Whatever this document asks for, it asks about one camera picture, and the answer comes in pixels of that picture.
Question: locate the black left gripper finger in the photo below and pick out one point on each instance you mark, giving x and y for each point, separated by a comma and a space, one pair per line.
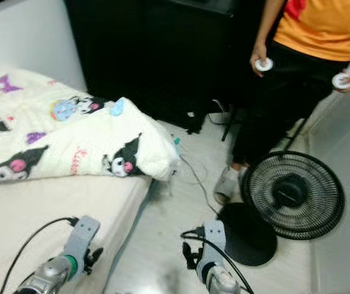
96, 253

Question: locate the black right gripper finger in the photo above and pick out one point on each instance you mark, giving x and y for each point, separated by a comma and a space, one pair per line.
186, 251

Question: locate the white round controller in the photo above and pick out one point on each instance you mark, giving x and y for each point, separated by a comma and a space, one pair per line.
339, 81
267, 64

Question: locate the person's right forearm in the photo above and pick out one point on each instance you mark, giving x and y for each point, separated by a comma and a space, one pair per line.
271, 18

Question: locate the person's right hand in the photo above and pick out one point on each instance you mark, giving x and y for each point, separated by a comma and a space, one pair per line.
260, 51

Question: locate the cream sheeted mattress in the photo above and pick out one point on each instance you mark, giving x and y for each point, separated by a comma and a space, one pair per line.
28, 220

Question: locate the teal charger plug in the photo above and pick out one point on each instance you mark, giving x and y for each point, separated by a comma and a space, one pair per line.
177, 141

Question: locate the black standing fan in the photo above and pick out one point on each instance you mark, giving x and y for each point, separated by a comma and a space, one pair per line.
290, 193

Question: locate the cream cartoon print blanket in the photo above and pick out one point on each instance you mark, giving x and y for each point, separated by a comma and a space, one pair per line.
77, 138

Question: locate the person in orange shirt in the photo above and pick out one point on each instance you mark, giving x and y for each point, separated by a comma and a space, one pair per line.
279, 104

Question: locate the black wardrobe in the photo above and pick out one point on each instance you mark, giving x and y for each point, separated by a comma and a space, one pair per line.
138, 55

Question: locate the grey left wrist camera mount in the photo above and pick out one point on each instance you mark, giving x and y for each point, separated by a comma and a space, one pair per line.
83, 236

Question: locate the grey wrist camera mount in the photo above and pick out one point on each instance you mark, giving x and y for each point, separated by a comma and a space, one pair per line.
83, 236
215, 245

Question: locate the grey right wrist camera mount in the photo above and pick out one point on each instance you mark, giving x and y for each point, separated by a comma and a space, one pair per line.
215, 245

